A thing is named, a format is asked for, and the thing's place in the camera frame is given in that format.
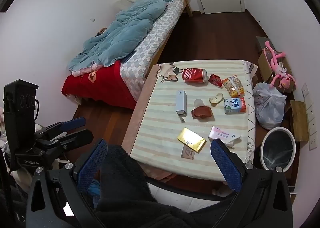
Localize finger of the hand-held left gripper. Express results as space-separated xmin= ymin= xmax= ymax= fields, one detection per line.
xmin=34 ymin=117 xmax=87 ymax=141
xmin=37 ymin=129 xmax=94 ymax=154

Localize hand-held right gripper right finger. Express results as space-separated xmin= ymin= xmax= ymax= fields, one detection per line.
xmin=211 ymin=139 xmax=293 ymax=228

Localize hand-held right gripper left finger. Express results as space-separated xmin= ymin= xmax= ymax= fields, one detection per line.
xmin=26 ymin=139 xmax=108 ymax=228

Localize white round trash bin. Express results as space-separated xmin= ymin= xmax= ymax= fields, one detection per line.
xmin=260 ymin=127 xmax=297 ymax=171

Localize orange peel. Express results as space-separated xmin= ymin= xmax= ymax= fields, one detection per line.
xmin=209 ymin=93 xmax=225 ymax=106

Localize pink tissue packet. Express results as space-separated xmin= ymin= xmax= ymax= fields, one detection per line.
xmin=209 ymin=125 xmax=242 ymax=147

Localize black fleece clothing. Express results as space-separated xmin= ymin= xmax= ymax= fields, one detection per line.
xmin=94 ymin=144 xmax=238 ymax=228

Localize small brown card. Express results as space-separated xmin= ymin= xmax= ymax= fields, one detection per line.
xmin=181 ymin=145 xmax=196 ymax=160

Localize gold box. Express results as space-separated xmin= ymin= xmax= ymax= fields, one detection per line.
xmin=177 ymin=127 xmax=207 ymax=153

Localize red blanket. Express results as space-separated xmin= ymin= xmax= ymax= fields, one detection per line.
xmin=62 ymin=64 xmax=137 ymax=110

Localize dark red sachet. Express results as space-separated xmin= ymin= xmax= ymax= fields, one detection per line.
xmin=191 ymin=106 xmax=213 ymax=120

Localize milk carton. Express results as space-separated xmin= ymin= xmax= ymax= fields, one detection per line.
xmin=223 ymin=97 xmax=247 ymax=114

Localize white plastic bag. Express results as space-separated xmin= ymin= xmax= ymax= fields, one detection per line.
xmin=253 ymin=82 xmax=287 ymax=130

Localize tall white blue box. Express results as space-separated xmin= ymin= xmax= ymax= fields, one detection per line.
xmin=176 ymin=90 xmax=188 ymax=122

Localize striped printed tablecloth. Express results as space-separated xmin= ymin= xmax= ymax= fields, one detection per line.
xmin=121 ymin=60 xmax=258 ymax=183

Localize orange snack packet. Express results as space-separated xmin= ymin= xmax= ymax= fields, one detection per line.
xmin=222 ymin=75 xmax=245 ymax=98

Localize crumpled red wrapper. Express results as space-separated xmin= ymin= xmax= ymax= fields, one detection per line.
xmin=209 ymin=74 xmax=223 ymax=87

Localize red soda can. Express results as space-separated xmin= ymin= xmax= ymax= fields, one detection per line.
xmin=182 ymin=68 xmax=208 ymax=84

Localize pink plush toy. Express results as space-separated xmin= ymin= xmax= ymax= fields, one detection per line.
xmin=264 ymin=41 xmax=296 ymax=91

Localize cardboard box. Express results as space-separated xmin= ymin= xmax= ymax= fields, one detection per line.
xmin=255 ymin=36 xmax=295 ymax=91

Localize white wall sockets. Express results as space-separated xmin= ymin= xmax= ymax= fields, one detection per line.
xmin=301 ymin=83 xmax=319 ymax=150

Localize wooden bed frame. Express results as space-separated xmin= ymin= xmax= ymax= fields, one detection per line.
xmin=150 ymin=0 xmax=193 ymax=61

